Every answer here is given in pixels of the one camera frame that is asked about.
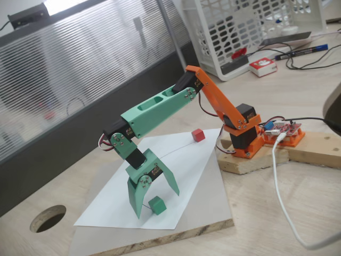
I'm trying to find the green cube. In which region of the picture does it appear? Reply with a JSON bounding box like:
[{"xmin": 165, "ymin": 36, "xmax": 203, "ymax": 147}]
[{"xmin": 148, "ymin": 196, "xmax": 167, "ymax": 216}]

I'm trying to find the red cube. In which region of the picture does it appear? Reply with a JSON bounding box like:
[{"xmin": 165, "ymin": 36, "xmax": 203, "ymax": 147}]
[{"xmin": 191, "ymin": 128, "xmax": 206, "ymax": 143}]

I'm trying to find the white paper sheet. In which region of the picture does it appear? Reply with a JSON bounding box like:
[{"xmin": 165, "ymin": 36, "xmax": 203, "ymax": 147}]
[{"xmin": 74, "ymin": 127, "xmax": 224, "ymax": 230}]

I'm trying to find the grey chipboard panel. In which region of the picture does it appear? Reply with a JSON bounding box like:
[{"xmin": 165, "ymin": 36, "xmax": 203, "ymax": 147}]
[{"xmin": 68, "ymin": 150, "xmax": 235, "ymax": 256}]

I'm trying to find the wooden base block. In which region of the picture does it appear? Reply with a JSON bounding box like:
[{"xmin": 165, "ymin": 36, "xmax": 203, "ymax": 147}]
[{"xmin": 217, "ymin": 137, "xmax": 290, "ymax": 175}]

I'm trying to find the ribbed glass desk partition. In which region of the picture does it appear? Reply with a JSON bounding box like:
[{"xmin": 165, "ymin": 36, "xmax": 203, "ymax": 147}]
[{"xmin": 0, "ymin": 0, "xmax": 199, "ymax": 218}]

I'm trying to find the red controller circuit board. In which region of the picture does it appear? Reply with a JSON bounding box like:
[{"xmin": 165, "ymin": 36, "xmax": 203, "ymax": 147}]
[{"xmin": 262, "ymin": 120, "xmax": 303, "ymax": 137}]

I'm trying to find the black rectangular block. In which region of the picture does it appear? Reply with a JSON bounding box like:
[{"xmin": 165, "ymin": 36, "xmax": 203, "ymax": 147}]
[{"xmin": 221, "ymin": 55, "xmax": 250, "ymax": 75}]

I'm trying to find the orange circuit board holder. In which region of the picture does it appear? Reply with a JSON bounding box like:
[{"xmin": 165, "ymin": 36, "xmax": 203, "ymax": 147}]
[{"xmin": 262, "ymin": 127, "xmax": 306, "ymax": 148}]

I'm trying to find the red plastic clip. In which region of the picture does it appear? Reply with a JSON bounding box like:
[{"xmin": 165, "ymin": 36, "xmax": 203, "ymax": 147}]
[{"xmin": 231, "ymin": 47, "xmax": 248, "ymax": 59}]

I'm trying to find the red and white small box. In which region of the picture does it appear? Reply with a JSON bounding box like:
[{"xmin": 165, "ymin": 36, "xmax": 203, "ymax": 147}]
[{"xmin": 249, "ymin": 57, "xmax": 278, "ymax": 78}]

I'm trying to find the wooden base plank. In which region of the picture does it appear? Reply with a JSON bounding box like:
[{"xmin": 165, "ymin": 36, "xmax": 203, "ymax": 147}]
[{"xmin": 289, "ymin": 130, "xmax": 341, "ymax": 169}]

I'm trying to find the white plastic basket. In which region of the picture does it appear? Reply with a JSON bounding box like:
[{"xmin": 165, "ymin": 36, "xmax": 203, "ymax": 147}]
[{"xmin": 182, "ymin": 0, "xmax": 328, "ymax": 82}]

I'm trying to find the dark flat smartphone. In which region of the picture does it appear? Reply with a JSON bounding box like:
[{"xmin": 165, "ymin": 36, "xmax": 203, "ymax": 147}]
[{"xmin": 258, "ymin": 31, "xmax": 312, "ymax": 47}]

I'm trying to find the blue marker pen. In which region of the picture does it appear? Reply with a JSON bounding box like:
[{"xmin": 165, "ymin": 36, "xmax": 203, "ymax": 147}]
[{"xmin": 274, "ymin": 44, "xmax": 329, "ymax": 61}]

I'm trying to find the grey rounded object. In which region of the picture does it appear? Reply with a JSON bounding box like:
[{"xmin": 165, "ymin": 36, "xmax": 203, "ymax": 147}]
[{"xmin": 322, "ymin": 82, "xmax": 341, "ymax": 126}]

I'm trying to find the black box device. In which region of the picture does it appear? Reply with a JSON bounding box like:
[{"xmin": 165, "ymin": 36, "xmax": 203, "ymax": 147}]
[{"xmin": 7, "ymin": 2, "xmax": 50, "ymax": 29}]

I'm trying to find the wrist servo wire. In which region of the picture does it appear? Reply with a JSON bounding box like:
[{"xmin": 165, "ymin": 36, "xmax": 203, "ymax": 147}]
[{"xmin": 98, "ymin": 133, "xmax": 115, "ymax": 153}]

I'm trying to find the base servo wire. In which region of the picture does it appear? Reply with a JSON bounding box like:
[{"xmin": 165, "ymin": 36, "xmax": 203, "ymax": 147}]
[{"xmin": 215, "ymin": 125, "xmax": 237, "ymax": 156}]

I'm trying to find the upper arm servo wire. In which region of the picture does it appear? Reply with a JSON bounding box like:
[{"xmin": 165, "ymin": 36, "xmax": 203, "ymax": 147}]
[{"xmin": 198, "ymin": 93, "xmax": 222, "ymax": 117}]

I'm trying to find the white USB cable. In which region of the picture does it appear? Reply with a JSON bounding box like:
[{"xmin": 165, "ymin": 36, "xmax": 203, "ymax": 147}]
[{"xmin": 271, "ymin": 133, "xmax": 341, "ymax": 251}]

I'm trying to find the thin black cable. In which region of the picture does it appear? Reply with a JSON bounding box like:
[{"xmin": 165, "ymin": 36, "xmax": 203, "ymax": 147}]
[{"xmin": 257, "ymin": 42, "xmax": 341, "ymax": 70}]

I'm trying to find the black power cable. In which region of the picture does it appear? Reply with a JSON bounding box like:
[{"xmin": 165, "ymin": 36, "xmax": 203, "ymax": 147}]
[{"xmin": 286, "ymin": 117, "xmax": 341, "ymax": 135}]

